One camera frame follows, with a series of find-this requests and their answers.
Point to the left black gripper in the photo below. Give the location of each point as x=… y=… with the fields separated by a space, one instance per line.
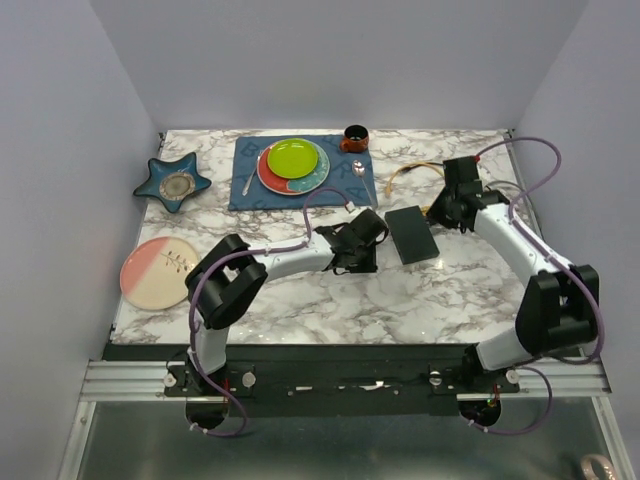
x=370 y=266

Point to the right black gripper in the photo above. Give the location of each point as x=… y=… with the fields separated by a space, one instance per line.
x=436 y=213

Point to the black network switch box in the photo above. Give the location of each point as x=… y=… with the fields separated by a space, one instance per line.
x=411 y=235

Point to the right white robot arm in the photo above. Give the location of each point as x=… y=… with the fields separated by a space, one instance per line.
x=558 y=310

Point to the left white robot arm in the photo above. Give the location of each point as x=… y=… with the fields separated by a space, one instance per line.
x=222 y=287

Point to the silver spoon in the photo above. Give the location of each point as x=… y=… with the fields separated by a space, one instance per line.
x=359 y=171

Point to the red and teal plate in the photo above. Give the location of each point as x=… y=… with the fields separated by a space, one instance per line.
x=293 y=187

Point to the lime green plate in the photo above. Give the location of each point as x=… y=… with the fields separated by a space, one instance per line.
x=292 y=158

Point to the brown ceramic mug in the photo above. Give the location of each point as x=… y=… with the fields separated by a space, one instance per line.
x=355 y=139

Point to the silver fork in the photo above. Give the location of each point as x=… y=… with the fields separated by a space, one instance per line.
x=249 y=180

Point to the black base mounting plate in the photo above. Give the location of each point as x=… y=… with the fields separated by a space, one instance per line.
x=355 y=380

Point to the blue star shaped dish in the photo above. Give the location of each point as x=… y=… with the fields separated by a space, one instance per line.
x=172 y=182

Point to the pink and cream plate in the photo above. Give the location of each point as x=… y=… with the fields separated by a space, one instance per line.
x=153 y=276

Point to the aluminium rail frame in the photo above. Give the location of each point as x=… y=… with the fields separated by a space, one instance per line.
x=143 y=381

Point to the pink ring object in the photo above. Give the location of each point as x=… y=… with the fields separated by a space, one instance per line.
x=596 y=467

